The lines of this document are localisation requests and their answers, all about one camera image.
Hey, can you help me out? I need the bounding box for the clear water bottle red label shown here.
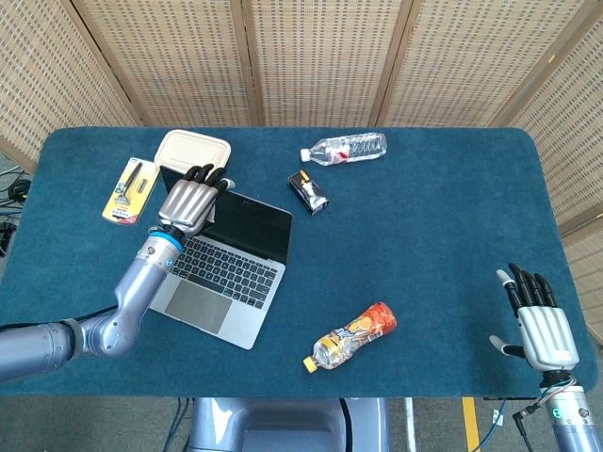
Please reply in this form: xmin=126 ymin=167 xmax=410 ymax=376
xmin=301 ymin=132 xmax=388 ymax=167

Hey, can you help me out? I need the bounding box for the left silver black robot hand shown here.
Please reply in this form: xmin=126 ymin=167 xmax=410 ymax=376
xmin=156 ymin=163 xmax=236 ymax=238

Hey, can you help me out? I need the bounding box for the grey robot torso base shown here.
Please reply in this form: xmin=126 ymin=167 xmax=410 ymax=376
xmin=187 ymin=397 xmax=392 ymax=452

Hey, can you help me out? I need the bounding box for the blue cable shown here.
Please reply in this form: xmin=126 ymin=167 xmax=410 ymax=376
xmin=476 ymin=399 xmax=508 ymax=452

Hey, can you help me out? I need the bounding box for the beige lidded food container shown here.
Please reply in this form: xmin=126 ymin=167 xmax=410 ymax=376
xmin=155 ymin=129 xmax=233 ymax=176

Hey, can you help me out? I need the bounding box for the orange yellow juice bottle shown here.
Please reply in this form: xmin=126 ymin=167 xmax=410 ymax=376
xmin=302 ymin=301 xmax=398 ymax=375

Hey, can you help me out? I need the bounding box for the woven wooden folding screen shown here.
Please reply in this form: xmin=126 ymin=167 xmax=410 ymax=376
xmin=0 ymin=0 xmax=603 ymax=312

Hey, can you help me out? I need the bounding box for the blue table cloth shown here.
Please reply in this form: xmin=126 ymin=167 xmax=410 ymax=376
xmin=0 ymin=126 xmax=599 ymax=399

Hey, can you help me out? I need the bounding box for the black purple cardboard box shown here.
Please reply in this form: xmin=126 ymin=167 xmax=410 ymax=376
xmin=287 ymin=170 xmax=330 ymax=217

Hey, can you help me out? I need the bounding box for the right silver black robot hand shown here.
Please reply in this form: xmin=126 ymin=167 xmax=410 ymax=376
xmin=488 ymin=262 xmax=580 ymax=373

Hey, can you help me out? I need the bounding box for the razor in yellow blister pack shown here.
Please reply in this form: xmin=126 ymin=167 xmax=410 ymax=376
xmin=101 ymin=156 xmax=160 ymax=227

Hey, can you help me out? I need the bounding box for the black floor cable bundle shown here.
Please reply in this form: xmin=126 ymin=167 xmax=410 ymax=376
xmin=0 ymin=171 xmax=30 ymax=258

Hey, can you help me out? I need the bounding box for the grey laptop computer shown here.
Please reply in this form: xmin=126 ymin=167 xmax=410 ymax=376
xmin=149 ymin=165 xmax=294 ymax=351

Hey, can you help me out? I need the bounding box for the black cable with plug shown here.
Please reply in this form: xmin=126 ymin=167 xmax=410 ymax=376
xmin=511 ymin=397 xmax=544 ymax=452

